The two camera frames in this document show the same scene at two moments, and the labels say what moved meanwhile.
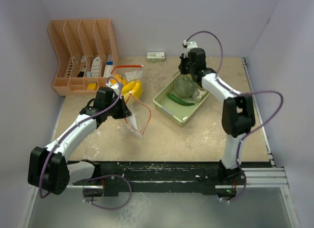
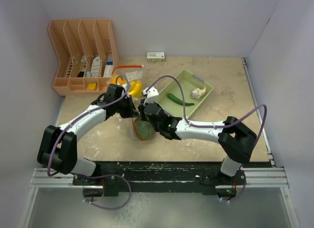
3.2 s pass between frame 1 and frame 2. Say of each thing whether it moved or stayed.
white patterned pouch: stayed
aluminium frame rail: stayed
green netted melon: moved
